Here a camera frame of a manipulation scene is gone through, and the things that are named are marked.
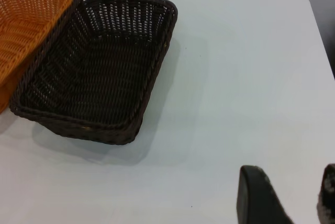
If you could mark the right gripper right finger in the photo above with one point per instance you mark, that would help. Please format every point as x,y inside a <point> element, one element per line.
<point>328,192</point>

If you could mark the orange wicker basket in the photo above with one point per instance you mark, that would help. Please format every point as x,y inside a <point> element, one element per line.
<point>23,22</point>

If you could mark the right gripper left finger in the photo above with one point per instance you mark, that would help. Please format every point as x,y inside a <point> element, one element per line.
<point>257,200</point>

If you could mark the dark brown wicker basket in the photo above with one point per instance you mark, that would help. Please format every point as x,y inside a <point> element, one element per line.
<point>94,72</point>

